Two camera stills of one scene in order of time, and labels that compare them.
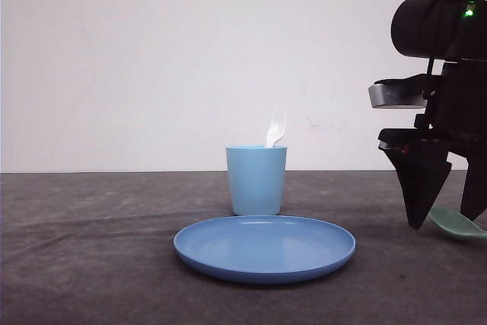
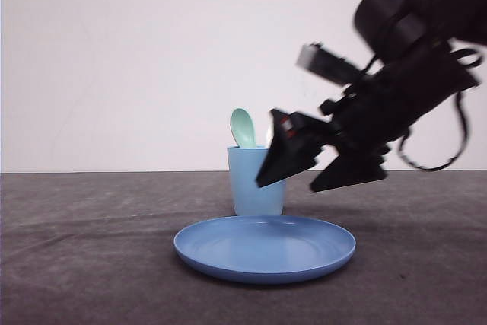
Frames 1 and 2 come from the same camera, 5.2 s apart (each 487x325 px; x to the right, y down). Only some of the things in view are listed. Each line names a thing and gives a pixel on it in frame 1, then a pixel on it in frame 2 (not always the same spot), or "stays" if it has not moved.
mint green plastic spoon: x=456 y=222 -> x=243 y=129
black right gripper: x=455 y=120 -> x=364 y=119
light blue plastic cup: x=256 y=174 stays
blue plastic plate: x=263 y=249 stays
